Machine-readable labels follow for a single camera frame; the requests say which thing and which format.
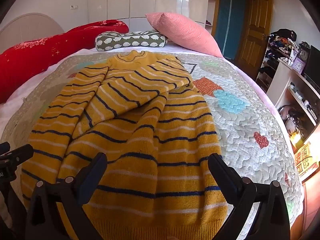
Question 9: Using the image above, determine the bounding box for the wooden panel door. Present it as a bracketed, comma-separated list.
[237, 0, 273, 80]

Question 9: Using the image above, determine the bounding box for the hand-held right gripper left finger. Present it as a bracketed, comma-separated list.
[25, 152, 108, 240]

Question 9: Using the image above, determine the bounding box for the pink ribbed pillow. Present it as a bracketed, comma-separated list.
[145, 12, 223, 58]

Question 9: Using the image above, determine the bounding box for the yellow striped knit sweater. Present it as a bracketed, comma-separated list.
[21, 50, 228, 240]

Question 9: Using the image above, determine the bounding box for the quilted patchwork blanket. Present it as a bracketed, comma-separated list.
[0, 51, 304, 240]

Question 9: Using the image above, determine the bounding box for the red patterned duvet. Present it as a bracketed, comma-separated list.
[0, 20, 130, 104]

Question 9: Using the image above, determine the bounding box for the white television cabinet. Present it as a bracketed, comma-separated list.
[266, 60, 320, 147]

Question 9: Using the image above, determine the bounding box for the white bed headboard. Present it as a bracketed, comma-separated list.
[0, 13, 63, 47]

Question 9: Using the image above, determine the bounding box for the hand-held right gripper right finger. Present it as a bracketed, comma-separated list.
[208, 153, 291, 240]

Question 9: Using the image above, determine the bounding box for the black television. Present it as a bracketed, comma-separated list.
[301, 45, 320, 93]

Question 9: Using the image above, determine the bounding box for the teal door curtain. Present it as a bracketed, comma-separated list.
[215, 0, 248, 60]

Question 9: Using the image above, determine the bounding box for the orange printed box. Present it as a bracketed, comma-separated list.
[294, 142, 318, 177]

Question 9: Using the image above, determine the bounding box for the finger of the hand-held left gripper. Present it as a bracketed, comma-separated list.
[0, 142, 34, 167]

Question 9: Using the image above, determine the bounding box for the black bag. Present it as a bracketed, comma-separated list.
[270, 29, 297, 43]

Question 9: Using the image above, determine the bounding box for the glossy white wardrobe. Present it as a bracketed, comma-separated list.
[87, 0, 218, 34]

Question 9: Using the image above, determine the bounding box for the purple table clock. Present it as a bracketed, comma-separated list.
[292, 41, 311, 74]

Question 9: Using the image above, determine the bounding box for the open rack with clothes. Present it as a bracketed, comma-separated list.
[256, 29, 299, 93]

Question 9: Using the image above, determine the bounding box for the green sheep-print pillow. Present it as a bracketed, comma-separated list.
[95, 30, 168, 52]

